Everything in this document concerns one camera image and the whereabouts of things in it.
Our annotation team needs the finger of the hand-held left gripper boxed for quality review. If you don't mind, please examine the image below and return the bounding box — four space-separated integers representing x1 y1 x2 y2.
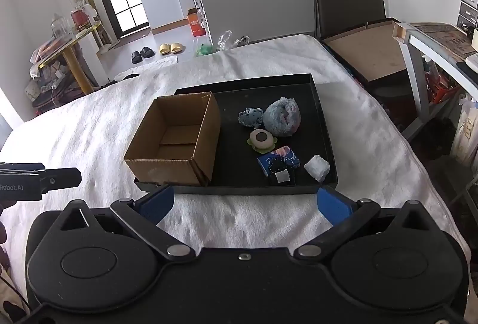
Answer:
39 168 82 194

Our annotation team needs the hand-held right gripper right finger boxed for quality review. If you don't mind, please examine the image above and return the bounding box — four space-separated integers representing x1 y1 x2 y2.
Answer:
293 187 434 261

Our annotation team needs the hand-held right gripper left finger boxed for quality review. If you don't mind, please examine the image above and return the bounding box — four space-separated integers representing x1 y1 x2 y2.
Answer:
60 185 195 262

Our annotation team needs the brown cardboard box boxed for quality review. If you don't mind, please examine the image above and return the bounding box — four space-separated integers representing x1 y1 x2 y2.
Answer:
124 92 221 186

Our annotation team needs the white fluffy cube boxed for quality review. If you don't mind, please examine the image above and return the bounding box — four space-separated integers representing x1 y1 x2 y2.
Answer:
304 154 331 183

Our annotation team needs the black white fabric pouch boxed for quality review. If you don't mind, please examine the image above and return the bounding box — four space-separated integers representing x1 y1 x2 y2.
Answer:
268 162 296 186

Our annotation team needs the blue tissue packet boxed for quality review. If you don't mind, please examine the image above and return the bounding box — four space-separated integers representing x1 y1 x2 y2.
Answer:
257 146 301 177

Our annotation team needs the black tray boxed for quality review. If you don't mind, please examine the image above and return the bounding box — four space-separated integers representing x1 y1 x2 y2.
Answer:
134 73 338 196

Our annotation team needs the round white green plush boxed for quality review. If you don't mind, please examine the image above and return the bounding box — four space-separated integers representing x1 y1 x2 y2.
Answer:
246 129 278 155

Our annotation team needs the fluffy blue-grey plush ball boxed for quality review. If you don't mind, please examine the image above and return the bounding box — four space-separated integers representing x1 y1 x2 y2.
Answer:
263 97 301 137

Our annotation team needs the small blue patterned plush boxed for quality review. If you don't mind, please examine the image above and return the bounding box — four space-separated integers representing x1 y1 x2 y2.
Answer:
238 108 265 130

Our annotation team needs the gold-legged table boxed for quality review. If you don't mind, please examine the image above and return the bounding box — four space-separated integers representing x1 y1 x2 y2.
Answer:
37 21 103 95

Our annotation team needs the clear glass jar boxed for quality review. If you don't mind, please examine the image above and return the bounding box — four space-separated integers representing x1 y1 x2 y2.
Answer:
51 14 71 39

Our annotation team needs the brown board shallow box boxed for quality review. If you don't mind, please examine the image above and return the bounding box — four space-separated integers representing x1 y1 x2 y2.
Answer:
321 18 411 86

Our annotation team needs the red gift box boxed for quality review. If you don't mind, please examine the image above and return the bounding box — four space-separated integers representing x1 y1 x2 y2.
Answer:
71 1 94 30

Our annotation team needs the clear plastic bag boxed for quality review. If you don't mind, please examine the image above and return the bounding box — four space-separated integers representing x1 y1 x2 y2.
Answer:
217 31 234 50

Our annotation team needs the orange carton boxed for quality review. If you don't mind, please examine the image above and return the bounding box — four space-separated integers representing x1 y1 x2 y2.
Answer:
187 8 207 37

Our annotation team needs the white desk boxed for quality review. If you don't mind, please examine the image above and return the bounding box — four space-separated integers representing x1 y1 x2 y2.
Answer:
392 22 478 142

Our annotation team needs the white kitchen cabinet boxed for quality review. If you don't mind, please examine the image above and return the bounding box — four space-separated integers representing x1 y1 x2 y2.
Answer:
135 0 195 35

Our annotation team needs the grey drawer unit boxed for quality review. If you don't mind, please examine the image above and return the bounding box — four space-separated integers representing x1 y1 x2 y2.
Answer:
456 0 478 33

